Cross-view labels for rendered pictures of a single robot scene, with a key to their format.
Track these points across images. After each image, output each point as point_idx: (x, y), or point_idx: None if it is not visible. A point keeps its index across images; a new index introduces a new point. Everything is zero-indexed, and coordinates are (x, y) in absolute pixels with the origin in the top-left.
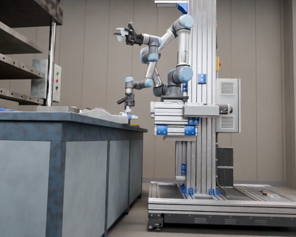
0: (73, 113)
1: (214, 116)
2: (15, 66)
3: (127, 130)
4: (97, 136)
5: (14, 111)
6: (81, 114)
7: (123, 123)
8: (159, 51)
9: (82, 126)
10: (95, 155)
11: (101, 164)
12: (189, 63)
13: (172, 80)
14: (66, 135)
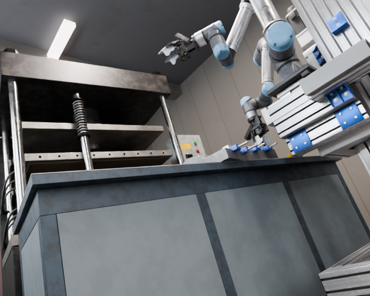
0: (37, 174)
1: (367, 61)
2: (127, 157)
3: (264, 168)
4: (155, 192)
5: (22, 200)
6: (67, 172)
7: (228, 161)
8: (239, 38)
9: (101, 187)
10: (158, 221)
11: (187, 231)
12: (305, 19)
13: (274, 60)
14: (52, 205)
